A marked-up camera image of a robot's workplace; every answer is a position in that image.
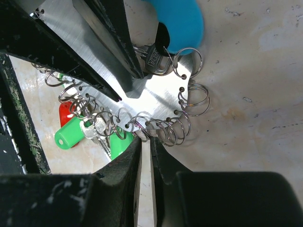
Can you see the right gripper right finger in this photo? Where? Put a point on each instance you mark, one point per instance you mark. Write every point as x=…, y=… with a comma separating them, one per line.
x=184, y=198

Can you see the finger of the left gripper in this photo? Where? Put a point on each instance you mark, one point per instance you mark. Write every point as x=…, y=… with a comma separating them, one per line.
x=107, y=18
x=32, y=40

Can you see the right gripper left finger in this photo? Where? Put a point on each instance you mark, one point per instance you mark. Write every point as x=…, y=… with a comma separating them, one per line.
x=105, y=198

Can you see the bunch of coloured keys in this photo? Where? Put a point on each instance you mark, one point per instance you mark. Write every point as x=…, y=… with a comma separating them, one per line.
x=91, y=116

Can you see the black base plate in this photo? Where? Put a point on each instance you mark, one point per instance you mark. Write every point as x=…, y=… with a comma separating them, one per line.
x=29, y=148

